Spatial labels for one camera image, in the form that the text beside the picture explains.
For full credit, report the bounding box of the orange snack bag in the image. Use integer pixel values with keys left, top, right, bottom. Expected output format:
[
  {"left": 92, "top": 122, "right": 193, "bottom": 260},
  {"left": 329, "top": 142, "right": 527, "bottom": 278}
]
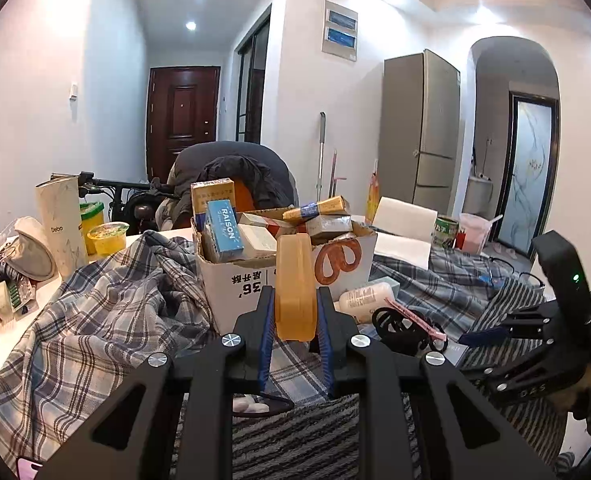
[{"left": 365, "top": 159, "right": 380, "bottom": 224}]

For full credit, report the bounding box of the pink smartphone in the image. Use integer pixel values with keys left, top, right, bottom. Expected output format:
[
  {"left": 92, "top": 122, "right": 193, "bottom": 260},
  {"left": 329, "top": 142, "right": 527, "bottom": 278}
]
[{"left": 16, "top": 457, "right": 43, "bottom": 480}]

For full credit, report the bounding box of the blue Raison cigarette box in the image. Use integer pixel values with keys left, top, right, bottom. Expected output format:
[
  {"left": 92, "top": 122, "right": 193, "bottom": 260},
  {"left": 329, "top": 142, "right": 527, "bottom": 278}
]
[{"left": 204, "top": 200, "right": 244, "bottom": 262}]

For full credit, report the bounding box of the grey refrigerator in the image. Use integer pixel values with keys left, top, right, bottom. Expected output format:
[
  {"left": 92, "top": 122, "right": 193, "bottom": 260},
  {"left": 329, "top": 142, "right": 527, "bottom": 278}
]
[{"left": 378, "top": 49, "right": 460, "bottom": 214}]

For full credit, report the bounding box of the blue plaid shirt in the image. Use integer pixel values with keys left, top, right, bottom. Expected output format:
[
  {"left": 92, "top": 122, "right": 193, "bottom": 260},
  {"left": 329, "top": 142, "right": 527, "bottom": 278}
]
[{"left": 0, "top": 231, "right": 214, "bottom": 468}]

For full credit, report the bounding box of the chair with dark jacket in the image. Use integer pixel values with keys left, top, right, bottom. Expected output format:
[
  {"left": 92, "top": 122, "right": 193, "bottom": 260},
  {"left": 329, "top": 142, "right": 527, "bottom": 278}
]
[{"left": 156, "top": 141, "right": 299, "bottom": 231}]

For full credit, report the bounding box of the white wall switch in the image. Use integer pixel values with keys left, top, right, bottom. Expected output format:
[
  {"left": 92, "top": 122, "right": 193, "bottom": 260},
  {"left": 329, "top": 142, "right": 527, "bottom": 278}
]
[{"left": 69, "top": 82, "right": 79, "bottom": 102}]

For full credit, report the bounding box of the grey face mask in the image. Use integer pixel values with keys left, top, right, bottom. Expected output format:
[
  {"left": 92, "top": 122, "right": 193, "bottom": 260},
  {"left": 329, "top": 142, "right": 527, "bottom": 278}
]
[{"left": 4, "top": 217, "right": 57, "bottom": 282}]

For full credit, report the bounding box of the brown cardboard box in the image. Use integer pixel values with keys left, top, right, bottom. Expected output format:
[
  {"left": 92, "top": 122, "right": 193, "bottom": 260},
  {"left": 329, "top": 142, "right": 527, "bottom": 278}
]
[{"left": 194, "top": 221, "right": 377, "bottom": 334}]

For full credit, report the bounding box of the grey striped towel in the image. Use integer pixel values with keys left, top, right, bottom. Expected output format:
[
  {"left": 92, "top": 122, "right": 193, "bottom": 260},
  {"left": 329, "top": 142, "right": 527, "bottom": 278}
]
[{"left": 218, "top": 249, "right": 569, "bottom": 479}]

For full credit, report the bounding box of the white lotion bottle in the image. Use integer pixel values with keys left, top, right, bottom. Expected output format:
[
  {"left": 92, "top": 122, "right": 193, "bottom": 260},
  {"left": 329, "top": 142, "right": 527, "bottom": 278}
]
[{"left": 335, "top": 282, "right": 395, "bottom": 324}]

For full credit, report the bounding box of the dark brown entrance door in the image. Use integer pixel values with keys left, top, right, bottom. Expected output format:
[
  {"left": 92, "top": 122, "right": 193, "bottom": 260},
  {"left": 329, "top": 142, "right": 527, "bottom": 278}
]
[{"left": 146, "top": 66, "right": 221, "bottom": 181}]

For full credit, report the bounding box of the black bicycle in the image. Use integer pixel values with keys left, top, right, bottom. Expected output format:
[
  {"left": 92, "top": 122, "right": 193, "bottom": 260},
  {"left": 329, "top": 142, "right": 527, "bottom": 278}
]
[{"left": 75, "top": 171, "right": 177, "bottom": 235}]

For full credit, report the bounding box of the yellow container green rim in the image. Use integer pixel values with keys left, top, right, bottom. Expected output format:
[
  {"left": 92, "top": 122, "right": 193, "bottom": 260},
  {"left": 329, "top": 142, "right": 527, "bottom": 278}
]
[{"left": 79, "top": 202, "right": 105, "bottom": 256}]

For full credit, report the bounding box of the mop with grey handle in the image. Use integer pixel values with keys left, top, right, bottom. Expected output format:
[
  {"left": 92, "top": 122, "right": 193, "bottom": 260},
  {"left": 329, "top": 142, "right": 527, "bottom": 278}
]
[{"left": 315, "top": 110, "right": 327, "bottom": 202}]

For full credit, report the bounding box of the glass inner door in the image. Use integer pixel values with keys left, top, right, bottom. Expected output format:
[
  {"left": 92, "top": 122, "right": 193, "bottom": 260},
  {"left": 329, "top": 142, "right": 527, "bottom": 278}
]
[{"left": 492, "top": 91, "right": 560, "bottom": 260}]

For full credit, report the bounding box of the orange plastic case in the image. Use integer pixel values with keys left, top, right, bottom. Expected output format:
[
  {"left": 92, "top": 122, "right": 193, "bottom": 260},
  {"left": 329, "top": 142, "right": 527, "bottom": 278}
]
[{"left": 275, "top": 233, "right": 317, "bottom": 342}]

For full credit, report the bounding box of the yellow jelly cup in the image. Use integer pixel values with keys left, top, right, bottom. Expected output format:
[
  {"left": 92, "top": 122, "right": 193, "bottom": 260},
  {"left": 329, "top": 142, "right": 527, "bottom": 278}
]
[{"left": 87, "top": 222, "right": 128, "bottom": 257}]

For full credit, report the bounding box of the white tall tumbler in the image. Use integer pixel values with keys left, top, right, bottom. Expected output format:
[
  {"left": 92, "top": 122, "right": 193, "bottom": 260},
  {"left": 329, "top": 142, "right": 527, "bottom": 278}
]
[{"left": 35, "top": 176, "right": 87, "bottom": 280}]

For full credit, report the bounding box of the wall electrical panel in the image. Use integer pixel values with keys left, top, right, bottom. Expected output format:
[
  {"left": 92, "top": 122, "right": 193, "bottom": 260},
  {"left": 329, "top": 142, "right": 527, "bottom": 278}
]
[{"left": 321, "top": 0, "right": 358, "bottom": 62}]

